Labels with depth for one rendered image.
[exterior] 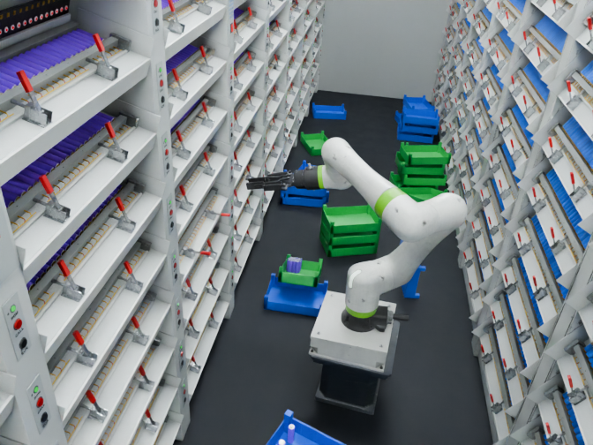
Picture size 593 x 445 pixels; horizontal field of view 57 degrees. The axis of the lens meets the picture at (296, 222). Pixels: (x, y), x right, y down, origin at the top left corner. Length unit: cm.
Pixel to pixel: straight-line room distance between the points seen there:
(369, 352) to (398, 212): 61
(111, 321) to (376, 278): 100
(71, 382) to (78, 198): 41
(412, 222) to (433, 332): 118
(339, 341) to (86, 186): 121
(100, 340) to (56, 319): 24
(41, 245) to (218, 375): 154
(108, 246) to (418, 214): 92
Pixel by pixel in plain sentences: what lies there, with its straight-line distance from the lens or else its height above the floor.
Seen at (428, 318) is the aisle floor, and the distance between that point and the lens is 289.
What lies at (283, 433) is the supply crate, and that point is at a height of 48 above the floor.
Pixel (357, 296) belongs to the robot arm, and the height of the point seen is 54.
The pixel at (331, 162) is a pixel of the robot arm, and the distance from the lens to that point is 197.
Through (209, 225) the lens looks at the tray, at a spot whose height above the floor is 69.
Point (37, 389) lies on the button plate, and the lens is 114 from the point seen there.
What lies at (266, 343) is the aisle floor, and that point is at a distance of 261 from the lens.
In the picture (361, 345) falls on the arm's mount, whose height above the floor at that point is 38.
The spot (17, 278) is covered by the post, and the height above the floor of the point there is 126.
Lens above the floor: 184
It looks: 32 degrees down
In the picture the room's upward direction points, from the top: 4 degrees clockwise
